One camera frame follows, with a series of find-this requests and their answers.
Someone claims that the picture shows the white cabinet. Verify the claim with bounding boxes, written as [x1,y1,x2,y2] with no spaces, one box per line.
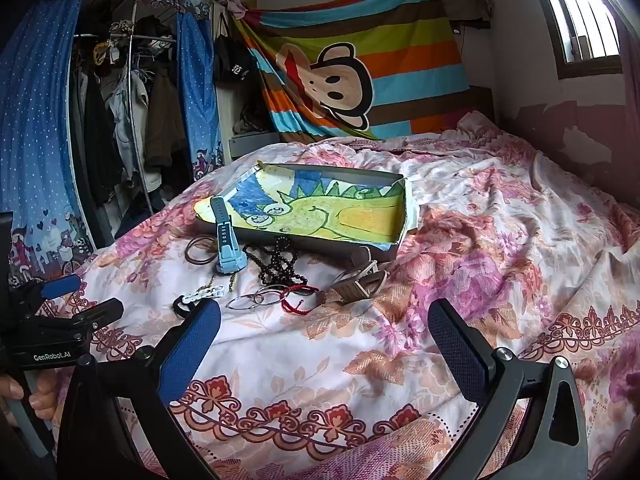
[211,2,282,162]

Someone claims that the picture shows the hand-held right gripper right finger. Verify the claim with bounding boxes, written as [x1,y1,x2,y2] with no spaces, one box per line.
[427,298,591,480]

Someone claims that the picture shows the black bead necklace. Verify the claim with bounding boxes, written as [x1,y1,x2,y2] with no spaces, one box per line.
[243,236,307,287]

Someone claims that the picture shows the red string bracelet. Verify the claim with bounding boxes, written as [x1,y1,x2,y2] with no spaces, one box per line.
[279,283,321,317]

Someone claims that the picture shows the pink window curtain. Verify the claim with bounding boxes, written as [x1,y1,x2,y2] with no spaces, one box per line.
[612,12,640,128]

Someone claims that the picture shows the striped monkey pillow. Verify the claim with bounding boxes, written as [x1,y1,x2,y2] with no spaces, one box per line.
[234,0,474,144]

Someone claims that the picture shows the narrow blue dotted curtain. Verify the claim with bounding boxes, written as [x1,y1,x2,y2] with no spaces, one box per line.
[174,10,227,172]

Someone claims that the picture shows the grey tray with dinosaur drawing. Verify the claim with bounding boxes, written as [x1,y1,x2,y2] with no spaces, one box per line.
[192,159,422,264]

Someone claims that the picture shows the window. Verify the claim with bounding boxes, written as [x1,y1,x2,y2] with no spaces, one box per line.
[529,0,627,80]

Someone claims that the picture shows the brown bangle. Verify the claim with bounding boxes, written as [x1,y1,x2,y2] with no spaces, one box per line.
[190,236,220,261]
[184,237,216,265]

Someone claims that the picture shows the metal wardrobe pole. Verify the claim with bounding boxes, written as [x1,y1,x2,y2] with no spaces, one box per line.
[126,0,156,217]

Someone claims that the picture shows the dark hanging jacket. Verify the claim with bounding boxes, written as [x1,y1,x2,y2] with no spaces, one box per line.
[74,57,124,207]

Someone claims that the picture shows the floral pink bedsheet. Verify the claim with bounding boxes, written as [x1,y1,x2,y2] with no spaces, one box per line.
[47,110,640,480]

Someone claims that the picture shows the white chain bracelet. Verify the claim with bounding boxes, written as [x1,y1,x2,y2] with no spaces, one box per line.
[182,284,226,304]

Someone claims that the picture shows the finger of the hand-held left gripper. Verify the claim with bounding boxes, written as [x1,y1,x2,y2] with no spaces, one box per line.
[22,297,126,346]
[14,275,84,312]

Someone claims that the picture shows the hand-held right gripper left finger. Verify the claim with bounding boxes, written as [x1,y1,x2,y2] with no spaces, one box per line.
[47,301,223,480]

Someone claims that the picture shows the white cord bracelet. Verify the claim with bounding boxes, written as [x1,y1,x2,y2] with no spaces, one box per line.
[333,258,389,292]

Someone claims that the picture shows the brown headboard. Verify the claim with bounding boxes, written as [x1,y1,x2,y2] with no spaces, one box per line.
[467,85,497,124]

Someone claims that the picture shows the dark hanging cloth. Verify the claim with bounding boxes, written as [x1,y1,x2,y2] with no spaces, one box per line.
[439,0,494,32]

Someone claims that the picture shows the white hanging garment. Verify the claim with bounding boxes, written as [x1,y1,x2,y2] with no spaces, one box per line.
[100,66,151,182]

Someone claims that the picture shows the brown hanging coat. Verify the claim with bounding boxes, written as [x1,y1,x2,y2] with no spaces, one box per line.
[144,66,194,197]

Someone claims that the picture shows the wide blue dotted curtain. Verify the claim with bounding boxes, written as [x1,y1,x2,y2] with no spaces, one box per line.
[0,0,102,283]

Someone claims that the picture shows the blue wrist watch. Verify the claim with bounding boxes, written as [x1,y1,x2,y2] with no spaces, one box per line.
[210,196,251,275]

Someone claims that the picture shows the person's left hand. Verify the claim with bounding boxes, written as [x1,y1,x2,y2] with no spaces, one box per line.
[0,372,65,428]

